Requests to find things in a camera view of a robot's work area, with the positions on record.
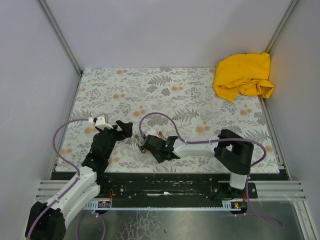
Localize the floral patterned mat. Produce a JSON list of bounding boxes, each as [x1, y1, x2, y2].
[[54, 67, 280, 174]]

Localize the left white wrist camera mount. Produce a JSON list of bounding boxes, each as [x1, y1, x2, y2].
[[88, 113, 113, 130]]

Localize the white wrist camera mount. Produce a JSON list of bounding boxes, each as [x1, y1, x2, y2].
[[144, 128, 158, 137], [88, 113, 113, 130]]

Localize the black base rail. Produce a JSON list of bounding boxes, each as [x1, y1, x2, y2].
[[97, 172, 258, 208]]

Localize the metal stapler magazine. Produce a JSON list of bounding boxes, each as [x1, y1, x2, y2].
[[134, 134, 147, 154]]

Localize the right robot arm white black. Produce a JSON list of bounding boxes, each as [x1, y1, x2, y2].
[[142, 129, 254, 190]]

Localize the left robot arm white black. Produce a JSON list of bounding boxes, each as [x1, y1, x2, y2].
[[25, 120, 133, 240]]

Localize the yellow cloth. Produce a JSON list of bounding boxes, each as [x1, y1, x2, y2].
[[212, 52, 275, 102]]

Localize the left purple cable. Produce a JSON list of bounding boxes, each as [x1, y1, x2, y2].
[[26, 117, 107, 240]]

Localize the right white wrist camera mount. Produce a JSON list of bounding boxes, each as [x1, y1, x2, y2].
[[144, 128, 158, 137]]

